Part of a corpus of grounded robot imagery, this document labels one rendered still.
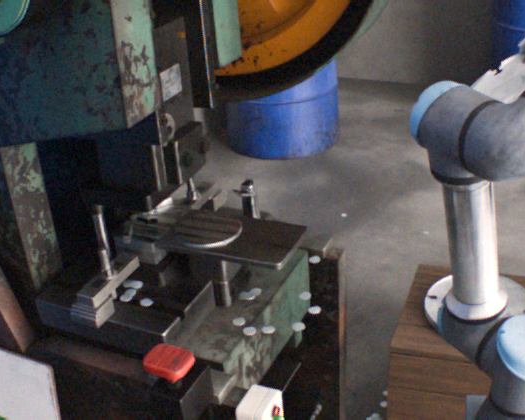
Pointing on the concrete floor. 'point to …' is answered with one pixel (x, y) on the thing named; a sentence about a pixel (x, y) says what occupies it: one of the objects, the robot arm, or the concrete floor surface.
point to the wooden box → (435, 357)
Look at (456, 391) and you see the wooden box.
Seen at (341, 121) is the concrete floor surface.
